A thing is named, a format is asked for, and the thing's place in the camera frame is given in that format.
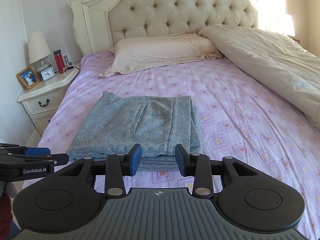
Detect white table lamp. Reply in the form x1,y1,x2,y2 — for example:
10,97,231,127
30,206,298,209
28,31,52,72

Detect cream nightstand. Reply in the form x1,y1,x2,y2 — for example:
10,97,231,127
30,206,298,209
17,63,81,134

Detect beige pillow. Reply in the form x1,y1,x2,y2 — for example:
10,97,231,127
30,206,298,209
100,33,222,77

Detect small alarm clock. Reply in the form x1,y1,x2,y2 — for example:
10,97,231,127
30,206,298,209
40,66,55,81

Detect grey speckled pants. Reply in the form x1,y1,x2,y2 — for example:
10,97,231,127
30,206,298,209
67,92,202,171

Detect cream tufted headboard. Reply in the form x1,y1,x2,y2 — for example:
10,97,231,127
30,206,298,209
69,0,258,55

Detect red thermos bottle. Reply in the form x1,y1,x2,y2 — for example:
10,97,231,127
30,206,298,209
53,50,66,74

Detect small white charger cube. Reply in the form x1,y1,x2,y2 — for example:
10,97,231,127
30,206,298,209
67,61,74,70

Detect pink patterned bed sheet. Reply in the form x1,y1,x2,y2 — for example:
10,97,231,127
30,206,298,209
37,51,320,240

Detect wooden photo frame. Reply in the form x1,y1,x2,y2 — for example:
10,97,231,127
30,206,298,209
16,66,41,90

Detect cream duvet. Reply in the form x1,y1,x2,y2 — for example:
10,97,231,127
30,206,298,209
199,24,319,128

